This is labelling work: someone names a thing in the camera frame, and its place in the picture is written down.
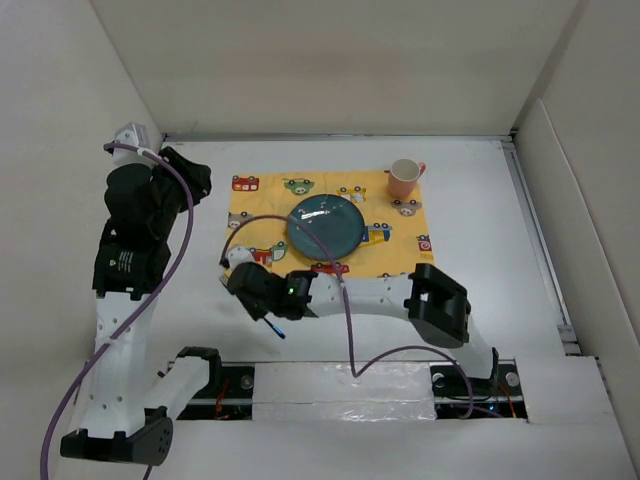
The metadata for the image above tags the blue metal fork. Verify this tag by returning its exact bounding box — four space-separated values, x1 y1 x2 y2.
219 273 286 339

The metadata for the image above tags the teal ceramic plate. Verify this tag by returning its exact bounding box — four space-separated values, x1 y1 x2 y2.
286 194 365 261

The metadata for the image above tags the yellow cartoon vehicle cloth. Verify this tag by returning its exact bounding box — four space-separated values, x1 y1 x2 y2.
227 170 435 278

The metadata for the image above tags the pink ceramic mug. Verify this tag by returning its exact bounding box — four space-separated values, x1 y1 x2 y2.
387 159 427 199

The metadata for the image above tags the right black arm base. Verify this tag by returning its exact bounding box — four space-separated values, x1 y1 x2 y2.
430 360 528 420

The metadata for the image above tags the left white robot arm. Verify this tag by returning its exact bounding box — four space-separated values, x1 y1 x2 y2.
60 143 223 467

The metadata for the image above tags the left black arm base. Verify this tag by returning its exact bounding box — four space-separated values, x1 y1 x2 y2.
178 363 255 421

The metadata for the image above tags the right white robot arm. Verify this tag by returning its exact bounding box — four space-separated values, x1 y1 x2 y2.
225 262 499 394

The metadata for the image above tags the white foam front block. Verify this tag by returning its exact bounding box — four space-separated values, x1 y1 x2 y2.
252 362 436 423

